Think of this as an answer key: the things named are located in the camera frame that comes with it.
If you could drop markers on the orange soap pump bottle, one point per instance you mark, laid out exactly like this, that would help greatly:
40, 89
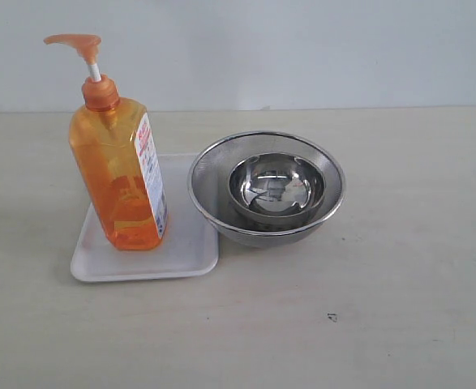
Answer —
112, 142

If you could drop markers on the small shiny steel bowl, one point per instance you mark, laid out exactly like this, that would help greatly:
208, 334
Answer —
275, 187

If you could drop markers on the large steel mesh colander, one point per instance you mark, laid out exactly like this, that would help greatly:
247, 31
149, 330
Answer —
207, 187

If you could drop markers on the white rectangular plastic tray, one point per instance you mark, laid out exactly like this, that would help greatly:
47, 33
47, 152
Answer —
189, 247

